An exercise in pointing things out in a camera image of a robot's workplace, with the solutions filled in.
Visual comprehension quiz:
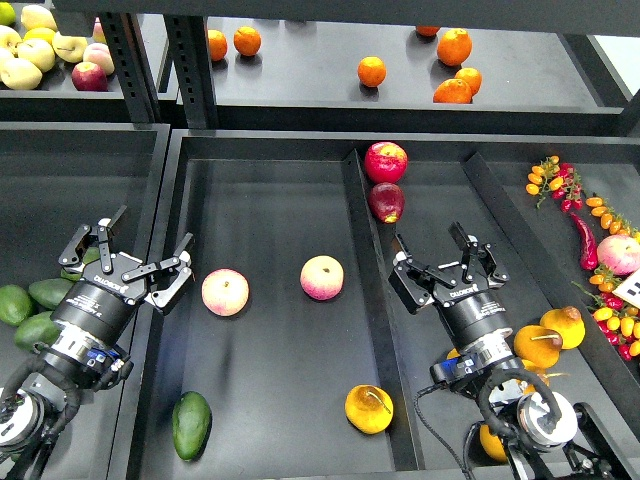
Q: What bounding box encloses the yellow pear with brown top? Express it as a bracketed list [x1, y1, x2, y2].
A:
[539, 306, 586, 350]

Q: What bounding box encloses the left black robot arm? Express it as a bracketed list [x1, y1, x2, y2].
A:
[1, 207, 193, 479]

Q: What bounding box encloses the white label card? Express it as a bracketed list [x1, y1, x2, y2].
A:
[613, 270, 640, 308]

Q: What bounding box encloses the green avocado upper pile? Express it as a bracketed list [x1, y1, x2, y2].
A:
[28, 278, 74, 310]

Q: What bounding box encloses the orange cherry tomato bunch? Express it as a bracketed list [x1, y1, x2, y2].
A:
[585, 195, 639, 241]

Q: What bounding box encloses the pale yellow apple with stem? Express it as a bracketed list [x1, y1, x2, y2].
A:
[52, 32, 88, 64]

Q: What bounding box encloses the orange on shelf front right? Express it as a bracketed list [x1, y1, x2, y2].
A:
[433, 78, 473, 104]

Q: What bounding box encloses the light green avocado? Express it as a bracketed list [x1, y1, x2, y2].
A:
[60, 247, 100, 282]
[0, 284, 36, 327]

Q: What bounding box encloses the large orange on shelf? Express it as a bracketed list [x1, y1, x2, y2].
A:
[436, 28, 473, 66]

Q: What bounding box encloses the red chili pepper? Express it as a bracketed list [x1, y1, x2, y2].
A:
[569, 213, 598, 271]

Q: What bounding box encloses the black upper shelf tray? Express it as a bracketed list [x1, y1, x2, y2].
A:
[211, 19, 639, 137]

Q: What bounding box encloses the pale yellow apple middle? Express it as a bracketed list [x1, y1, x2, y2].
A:
[17, 38, 56, 73]

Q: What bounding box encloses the cherry tomato bunch lower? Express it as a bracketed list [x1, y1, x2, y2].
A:
[572, 266, 639, 362]

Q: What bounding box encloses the black shelf upright post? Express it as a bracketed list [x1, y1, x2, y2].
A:
[98, 12, 161, 124]

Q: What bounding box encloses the cherry tomato bunch upper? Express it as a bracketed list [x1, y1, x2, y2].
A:
[525, 155, 583, 213]

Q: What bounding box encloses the pink apple left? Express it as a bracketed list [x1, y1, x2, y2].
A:
[201, 268, 249, 317]

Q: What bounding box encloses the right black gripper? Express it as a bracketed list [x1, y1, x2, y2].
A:
[389, 222, 513, 353]

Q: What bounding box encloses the pink apple right tray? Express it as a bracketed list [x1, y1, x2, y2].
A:
[596, 234, 639, 276]

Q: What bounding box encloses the orange on shelf centre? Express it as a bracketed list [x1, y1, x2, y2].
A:
[357, 56, 387, 88]

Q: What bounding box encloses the black left tray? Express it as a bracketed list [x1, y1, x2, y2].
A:
[1, 122, 169, 479]

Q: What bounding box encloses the pink apple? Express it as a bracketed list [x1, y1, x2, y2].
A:
[300, 255, 344, 301]
[201, 268, 249, 317]

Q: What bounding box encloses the orange on shelf far left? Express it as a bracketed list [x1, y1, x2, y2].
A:
[207, 29, 228, 62]

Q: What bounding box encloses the pale yellow apple front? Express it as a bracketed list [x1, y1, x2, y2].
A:
[1, 58, 43, 90]

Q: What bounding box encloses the green avocado lower pile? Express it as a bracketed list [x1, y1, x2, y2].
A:
[14, 311, 61, 352]

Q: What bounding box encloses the black divided middle tray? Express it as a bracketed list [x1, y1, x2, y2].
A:
[124, 131, 639, 479]

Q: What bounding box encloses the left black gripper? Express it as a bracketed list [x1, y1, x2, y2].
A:
[51, 205, 194, 346]

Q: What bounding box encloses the dark green avocado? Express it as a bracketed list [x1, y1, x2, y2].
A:
[172, 391, 212, 461]

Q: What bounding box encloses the pink apple centre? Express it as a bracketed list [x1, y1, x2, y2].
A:
[300, 255, 344, 301]

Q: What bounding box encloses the pink peach on shelf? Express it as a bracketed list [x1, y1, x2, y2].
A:
[83, 43, 115, 76]

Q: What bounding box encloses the bright red apple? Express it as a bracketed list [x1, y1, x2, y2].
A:
[364, 141, 409, 183]

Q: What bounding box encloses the red apple on left shelf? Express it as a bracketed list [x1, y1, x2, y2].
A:
[71, 62, 108, 92]

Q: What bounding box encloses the light green avocado far left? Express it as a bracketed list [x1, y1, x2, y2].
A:
[0, 284, 36, 327]

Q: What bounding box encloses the yellow pear with stem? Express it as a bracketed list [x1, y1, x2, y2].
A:
[513, 325, 563, 369]

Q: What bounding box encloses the light green avocado top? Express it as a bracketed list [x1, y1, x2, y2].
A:
[60, 247, 100, 282]

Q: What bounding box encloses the green avocado pile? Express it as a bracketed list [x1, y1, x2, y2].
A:
[14, 311, 61, 352]
[28, 278, 74, 310]

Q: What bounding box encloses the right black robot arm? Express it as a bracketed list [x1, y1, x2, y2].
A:
[389, 222, 633, 479]

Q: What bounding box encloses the dark red apple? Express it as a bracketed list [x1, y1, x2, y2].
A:
[368, 182, 405, 224]

